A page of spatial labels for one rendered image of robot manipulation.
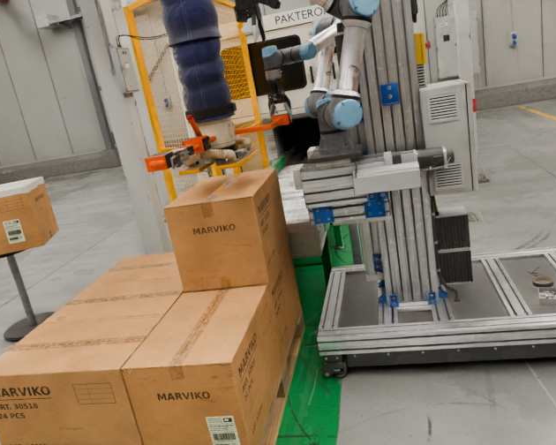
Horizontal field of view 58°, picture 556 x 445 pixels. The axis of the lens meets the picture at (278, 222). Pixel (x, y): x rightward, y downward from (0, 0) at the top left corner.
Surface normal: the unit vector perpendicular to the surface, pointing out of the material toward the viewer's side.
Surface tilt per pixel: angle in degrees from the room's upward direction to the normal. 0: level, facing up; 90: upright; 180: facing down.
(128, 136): 89
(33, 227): 90
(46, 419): 90
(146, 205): 88
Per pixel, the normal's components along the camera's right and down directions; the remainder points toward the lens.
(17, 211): 0.17, 0.25
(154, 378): -0.18, 0.30
